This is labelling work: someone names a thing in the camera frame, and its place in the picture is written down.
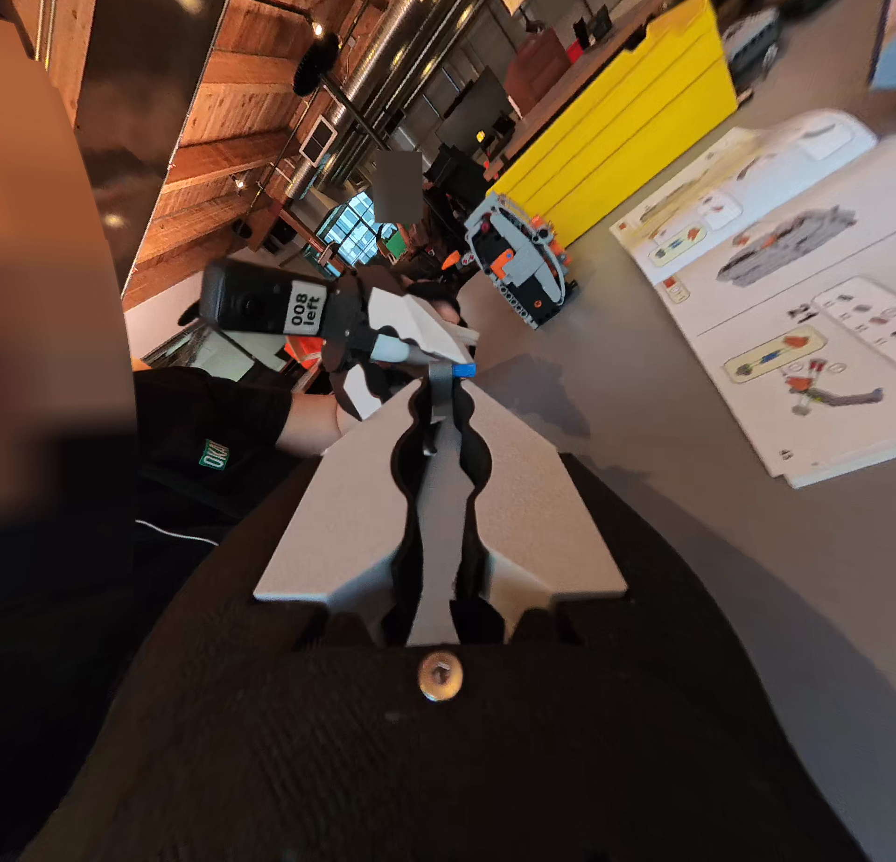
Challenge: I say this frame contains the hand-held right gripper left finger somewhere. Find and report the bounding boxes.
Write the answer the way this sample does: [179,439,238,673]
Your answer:
[252,378,429,644]

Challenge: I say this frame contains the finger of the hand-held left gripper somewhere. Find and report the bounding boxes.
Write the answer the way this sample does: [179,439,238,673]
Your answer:
[367,288,482,366]
[342,366,406,423]

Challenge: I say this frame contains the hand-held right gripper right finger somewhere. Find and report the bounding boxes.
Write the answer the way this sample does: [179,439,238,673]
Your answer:
[458,379,627,637]

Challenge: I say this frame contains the dark grey angled building beam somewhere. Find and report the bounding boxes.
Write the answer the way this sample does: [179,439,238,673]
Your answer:
[423,361,459,457]

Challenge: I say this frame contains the person's left forearm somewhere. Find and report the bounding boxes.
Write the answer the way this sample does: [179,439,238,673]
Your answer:
[275,392,351,457]

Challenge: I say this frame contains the grey toy robot model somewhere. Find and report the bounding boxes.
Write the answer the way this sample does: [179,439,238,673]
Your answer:
[463,190,581,331]

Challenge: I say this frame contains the person's black shirt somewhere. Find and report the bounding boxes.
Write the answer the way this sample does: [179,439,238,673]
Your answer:
[0,367,296,862]

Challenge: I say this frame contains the black monitor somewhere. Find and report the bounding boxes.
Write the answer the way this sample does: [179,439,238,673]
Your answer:
[437,71,520,150]

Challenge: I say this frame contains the black pole with disc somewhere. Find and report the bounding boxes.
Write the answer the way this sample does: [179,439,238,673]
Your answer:
[293,31,396,149]

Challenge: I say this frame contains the brown cardboard box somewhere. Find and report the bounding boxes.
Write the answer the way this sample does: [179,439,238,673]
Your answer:
[504,28,571,115]

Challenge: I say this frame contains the yellow plastic bin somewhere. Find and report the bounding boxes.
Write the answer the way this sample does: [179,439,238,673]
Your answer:
[485,0,741,248]

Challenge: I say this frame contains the open instruction booklet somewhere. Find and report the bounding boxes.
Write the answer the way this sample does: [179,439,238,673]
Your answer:
[609,108,896,490]

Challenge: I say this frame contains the grey studded toy plate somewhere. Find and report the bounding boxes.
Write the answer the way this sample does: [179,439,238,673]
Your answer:
[721,7,781,82]

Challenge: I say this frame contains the silver air duct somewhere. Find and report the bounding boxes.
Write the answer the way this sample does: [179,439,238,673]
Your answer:
[276,0,505,201]

